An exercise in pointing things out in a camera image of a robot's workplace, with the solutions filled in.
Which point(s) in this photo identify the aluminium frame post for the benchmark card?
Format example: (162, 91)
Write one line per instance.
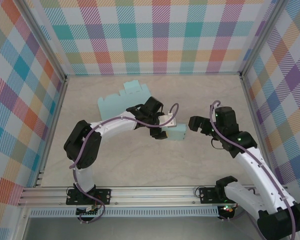
(262, 37)
(48, 45)

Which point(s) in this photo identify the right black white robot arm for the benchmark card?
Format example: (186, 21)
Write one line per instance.
(257, 172)

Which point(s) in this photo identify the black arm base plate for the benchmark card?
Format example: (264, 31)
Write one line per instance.
(207, 196)
(103, 196)

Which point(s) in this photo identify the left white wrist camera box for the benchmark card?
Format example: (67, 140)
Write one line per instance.
(168, 120)

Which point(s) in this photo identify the grey metal shelf panel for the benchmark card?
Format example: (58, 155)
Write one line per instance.
(152, 228)

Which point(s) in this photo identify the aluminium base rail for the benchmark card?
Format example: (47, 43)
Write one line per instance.
(152, 193)

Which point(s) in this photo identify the light blue paper box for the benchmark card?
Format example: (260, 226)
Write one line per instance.
(120, 103)
(176, 132)

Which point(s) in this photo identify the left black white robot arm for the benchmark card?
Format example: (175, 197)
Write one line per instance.
(82, 145)

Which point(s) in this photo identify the aluminium table edge rail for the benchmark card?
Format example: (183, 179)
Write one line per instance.
(53, 125)

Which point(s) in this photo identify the small circuit board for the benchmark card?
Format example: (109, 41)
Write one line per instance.
(228, 209)
(87, 213)

